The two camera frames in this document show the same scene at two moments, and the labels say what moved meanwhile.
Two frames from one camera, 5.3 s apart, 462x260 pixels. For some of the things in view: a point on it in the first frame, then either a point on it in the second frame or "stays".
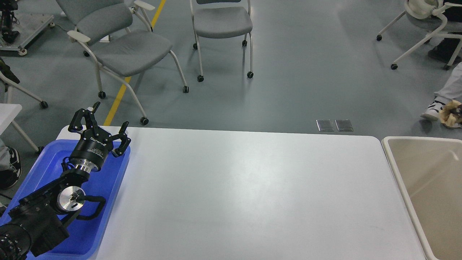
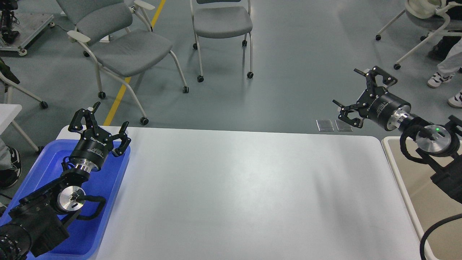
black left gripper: (90, 151) stays
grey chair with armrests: (117, 35) stays
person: (451, 90) -> (450, 64)
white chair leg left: (42, 104) stays
